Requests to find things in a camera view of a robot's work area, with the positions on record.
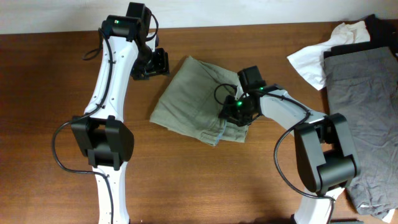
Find khaki green shorts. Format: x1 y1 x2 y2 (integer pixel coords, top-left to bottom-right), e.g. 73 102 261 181
150 56 248 146

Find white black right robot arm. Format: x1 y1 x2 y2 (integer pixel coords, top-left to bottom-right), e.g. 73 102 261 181
219 66 361 223

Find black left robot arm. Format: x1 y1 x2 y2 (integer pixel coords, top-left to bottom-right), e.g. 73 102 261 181
71 2 169 223

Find white cloth garment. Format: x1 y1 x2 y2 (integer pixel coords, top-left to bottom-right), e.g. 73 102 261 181
286 21 371 91

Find grey shorts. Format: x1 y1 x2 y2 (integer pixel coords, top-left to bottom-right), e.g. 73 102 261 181
324 47 397 220

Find black garment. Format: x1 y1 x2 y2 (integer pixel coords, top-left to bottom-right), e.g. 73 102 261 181
323 14 397 59

